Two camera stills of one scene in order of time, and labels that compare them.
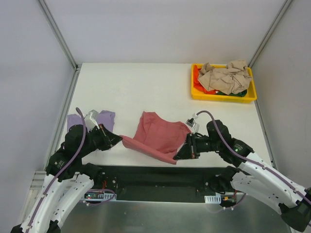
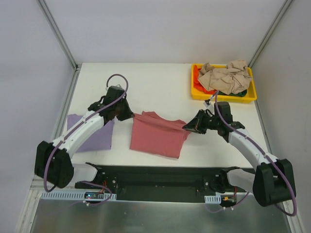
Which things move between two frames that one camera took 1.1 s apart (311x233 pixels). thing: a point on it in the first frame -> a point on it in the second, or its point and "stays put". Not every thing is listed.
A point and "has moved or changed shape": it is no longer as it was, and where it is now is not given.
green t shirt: x=242 y=94 stays put
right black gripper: x=191 y=146 -> x=200 y=122
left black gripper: x=104 y=137 -> x=123 y=109
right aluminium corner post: x=269 y=34 stays put
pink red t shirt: x=159 y=139 has moved or changed shape
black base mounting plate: x=170 y=183 stays put
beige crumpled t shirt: x=234 y=78 stays put
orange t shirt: x=197 y=83 stays put
